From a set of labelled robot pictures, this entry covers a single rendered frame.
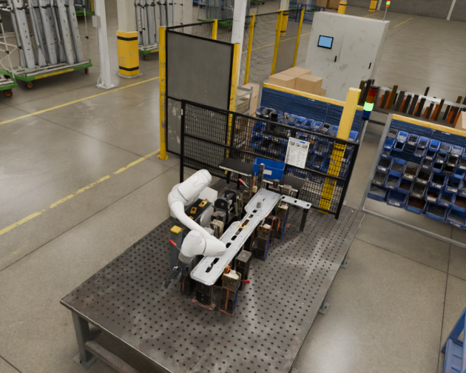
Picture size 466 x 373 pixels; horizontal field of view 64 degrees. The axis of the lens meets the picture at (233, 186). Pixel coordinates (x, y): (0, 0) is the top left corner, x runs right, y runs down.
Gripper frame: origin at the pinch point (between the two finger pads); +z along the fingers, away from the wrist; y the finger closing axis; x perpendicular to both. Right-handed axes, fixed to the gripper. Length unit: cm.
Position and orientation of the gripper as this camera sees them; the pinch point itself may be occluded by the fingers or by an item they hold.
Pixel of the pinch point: (174, 283)
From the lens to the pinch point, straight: 258.8
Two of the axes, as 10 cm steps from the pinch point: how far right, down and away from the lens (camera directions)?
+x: 6.8, 5.2, -5.2
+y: -6.2, 0.3, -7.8
